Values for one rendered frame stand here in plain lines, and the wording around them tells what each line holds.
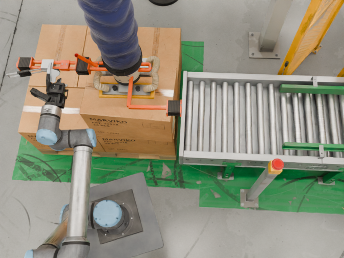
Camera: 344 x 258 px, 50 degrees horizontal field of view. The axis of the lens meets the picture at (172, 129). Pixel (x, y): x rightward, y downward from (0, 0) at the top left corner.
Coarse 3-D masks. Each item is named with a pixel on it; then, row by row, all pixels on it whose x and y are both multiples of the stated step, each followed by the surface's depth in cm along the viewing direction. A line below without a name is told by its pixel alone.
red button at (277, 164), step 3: (276, 159) 214; (279, 159) 214; (273, 162) 213; (276, 162) 213; (279, 162) 213; (282, 162) 213; (273, 165) 212; (276, 165) 212; (279, 165) 212; (282, 165) 212; (273, 168) 213; (276, 168) 212; (279, 168) 212
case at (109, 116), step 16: (112, 80) 248; (144, 80) 247; (160, 80) 246; (176, 80) 254; (96, 96) 244; (160, 96) 242; (176, 96) 268; (80, 112) 240; (96, 112) 240; (112, 112) 239; (128, 112) 239; (144, 112) 238; (160, 112) 238; (96, 128) 263; (112, 128) 260; (128, 128) 256; (144, 128) 252; (160, 128) 249
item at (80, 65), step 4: (76, 60) 216; (80, 60) 218; (76, 64) 216; (80, 64) 217; (84, 64) 217; (88, 64) 215; (76, 68) 216; (80, 68) 216; (84, 68) 216; (88, 68) 214; (76, 72) 218; (80, 72) 218; (84, 72) 217; (88, 72) 217
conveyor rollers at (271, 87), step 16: (192, 96) 286; (224, 96) 284; (256, 96) 286; (272, 96) 283; (304, 96) 283; (320, 96) 281; (192, 112) 283; (224, 112) 279; (272, 112) 278; (320, 112) 276; (224, 128) 274; (272, 128) 273; (288, 128) 274; (320, 128) 272; (336, 128) 271; (224, 144) 270; (272, 144) 269
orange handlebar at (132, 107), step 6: (36, 60) 220; (54, 60) 220; (66, 60) 218; (36, 66) 218; (60, 66) 217; (66, 66) 217; (150, 66) 215; (132, 78) 213; (132, 84) 212; (132, 108) 206; (138, 108) 206; (144, 108) 206; (150, 108) 205; (156, 108) 205; (162, 108) 205
